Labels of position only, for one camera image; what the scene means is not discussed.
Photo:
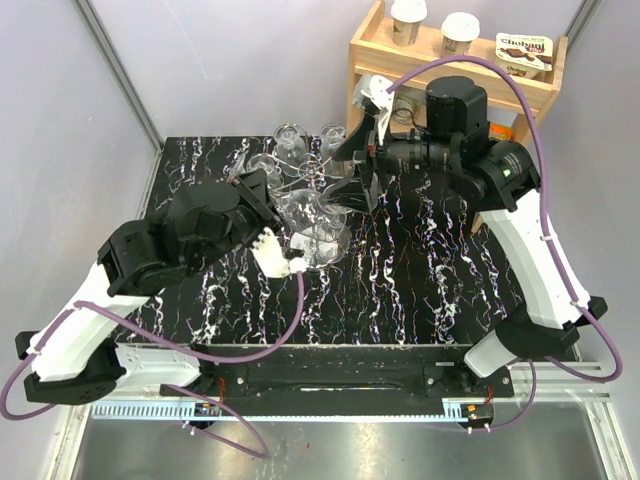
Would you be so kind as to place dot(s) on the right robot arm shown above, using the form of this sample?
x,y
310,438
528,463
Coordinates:
x,y
547,322

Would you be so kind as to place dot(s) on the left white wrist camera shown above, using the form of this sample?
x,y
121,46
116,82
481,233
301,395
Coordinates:
x,y
271,259

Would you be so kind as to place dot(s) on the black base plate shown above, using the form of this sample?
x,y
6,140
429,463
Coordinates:
x,y
329,362

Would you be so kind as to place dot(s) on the white paper cup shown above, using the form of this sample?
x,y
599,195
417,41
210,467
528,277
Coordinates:
x,y
459,30
407,18

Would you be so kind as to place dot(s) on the white paper cup left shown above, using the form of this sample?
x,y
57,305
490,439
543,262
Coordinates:
x,y
407,18

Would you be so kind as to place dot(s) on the white paper cup right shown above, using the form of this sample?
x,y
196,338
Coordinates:
x,y
459,30

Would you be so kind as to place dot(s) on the Chobani yogurt cup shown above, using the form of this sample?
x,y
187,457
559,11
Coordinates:
x,y
524,56

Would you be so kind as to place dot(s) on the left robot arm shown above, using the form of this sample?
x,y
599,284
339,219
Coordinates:
x,y
80,363

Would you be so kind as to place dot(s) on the green orange sponge box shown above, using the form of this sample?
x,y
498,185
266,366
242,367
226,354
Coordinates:
x,y
500,132

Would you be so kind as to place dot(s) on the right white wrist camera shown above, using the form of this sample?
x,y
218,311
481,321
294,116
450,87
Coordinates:
x,y
371,96

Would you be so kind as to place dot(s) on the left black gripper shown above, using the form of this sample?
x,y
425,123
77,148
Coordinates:
x,y
255,193

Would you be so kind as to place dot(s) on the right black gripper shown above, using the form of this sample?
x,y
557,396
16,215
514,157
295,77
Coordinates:
x,y
362,149

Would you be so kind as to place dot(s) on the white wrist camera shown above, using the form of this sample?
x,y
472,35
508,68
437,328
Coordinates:
x,y
371,96
271,259

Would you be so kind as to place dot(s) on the chrome wine glass rack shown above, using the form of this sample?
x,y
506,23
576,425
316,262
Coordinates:
x,y
308,175

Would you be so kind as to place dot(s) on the clear wine glass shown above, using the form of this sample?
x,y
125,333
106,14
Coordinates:
x,y
316,229

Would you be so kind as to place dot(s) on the wooden shelf unit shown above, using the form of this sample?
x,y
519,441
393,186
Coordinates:
x,y
450,60

